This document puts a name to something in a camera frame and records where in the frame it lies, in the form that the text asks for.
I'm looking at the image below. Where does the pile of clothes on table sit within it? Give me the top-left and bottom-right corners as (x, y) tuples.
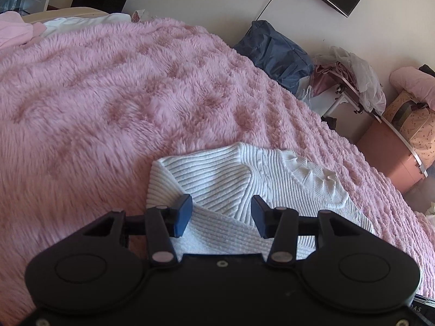
(319, 45), (387, 113)

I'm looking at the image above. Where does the pink satin cloth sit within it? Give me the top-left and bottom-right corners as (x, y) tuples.
(313, 59), (357, 98)

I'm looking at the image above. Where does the pink storage box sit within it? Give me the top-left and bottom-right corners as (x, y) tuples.
(357, 119), (426, 195)

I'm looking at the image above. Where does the pink fluffy blanket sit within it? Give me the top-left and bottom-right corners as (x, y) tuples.
(0, 17), (435, 320)

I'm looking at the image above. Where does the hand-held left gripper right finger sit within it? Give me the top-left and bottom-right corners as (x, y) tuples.
(250, 195), (358, 266)

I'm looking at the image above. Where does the beige bed headboard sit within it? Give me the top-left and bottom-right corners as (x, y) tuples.
(20, 7), (110, 24)

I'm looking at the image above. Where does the pink pillow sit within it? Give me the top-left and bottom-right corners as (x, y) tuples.
(389, 66), (435, 111)

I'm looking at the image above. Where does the light pink cloth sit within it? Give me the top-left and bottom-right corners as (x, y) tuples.
(0, 11), (47, 50)

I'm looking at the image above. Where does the white pillow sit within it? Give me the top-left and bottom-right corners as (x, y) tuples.
(41, 13), (132, 39)

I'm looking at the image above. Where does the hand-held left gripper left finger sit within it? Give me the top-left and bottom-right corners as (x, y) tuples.
(82, 193), (193, 267)

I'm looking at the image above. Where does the white knit sweater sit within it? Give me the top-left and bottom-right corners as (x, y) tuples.
(145, 142), (376, 261)

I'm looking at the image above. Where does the blue fabric bag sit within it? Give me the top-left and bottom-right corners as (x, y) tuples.
(234, 20), (315, 95)

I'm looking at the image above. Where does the pink patterned storage bag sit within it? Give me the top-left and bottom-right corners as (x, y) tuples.
(383, 90), (435, 171)

